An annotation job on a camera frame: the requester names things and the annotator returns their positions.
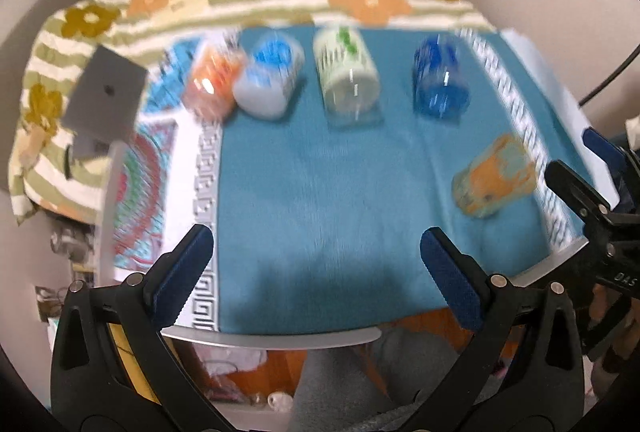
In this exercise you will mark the orange red cup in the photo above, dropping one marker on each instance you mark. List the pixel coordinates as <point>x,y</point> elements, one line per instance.
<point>211,80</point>

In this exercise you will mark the white cup with green print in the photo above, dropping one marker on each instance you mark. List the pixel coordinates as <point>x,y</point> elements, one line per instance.
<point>347,72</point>

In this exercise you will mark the white stand pole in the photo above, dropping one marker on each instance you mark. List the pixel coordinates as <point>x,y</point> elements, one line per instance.
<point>111,217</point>

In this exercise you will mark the blue translucent cup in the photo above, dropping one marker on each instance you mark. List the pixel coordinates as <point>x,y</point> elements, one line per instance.
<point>440,76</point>

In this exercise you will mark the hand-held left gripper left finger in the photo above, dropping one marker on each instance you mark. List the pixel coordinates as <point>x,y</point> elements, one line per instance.
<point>186,268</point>

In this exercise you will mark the grey square plate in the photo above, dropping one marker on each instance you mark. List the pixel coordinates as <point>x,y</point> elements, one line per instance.
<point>106,96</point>

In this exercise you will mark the person's right hand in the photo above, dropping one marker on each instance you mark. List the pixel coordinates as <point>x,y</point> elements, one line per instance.
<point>598,308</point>

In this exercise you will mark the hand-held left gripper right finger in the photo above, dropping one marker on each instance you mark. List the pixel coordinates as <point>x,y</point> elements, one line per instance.
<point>452,284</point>

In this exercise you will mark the striped floral blanket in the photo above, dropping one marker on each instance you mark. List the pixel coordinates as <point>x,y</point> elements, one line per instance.
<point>165,2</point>

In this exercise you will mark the colourful swirl patterned cloth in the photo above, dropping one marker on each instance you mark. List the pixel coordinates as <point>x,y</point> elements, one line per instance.
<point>145,192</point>

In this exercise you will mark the orange and teal cup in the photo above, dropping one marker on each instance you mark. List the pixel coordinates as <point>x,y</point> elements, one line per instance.
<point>494,182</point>

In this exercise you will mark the teal tablecloth with patterned border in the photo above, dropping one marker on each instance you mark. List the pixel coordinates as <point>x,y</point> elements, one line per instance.
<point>350,192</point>

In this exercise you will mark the white cup with blue print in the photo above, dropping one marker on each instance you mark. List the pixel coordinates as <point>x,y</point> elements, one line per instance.
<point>270,77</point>

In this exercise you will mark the person's grey trouser leg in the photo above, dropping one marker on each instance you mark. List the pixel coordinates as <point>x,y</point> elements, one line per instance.
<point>350,379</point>

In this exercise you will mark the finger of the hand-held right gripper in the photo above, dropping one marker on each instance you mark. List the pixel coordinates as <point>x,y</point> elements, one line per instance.
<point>575,189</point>
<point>606,148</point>

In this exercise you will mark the white round object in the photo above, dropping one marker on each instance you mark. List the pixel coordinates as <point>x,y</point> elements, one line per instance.
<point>279,401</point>

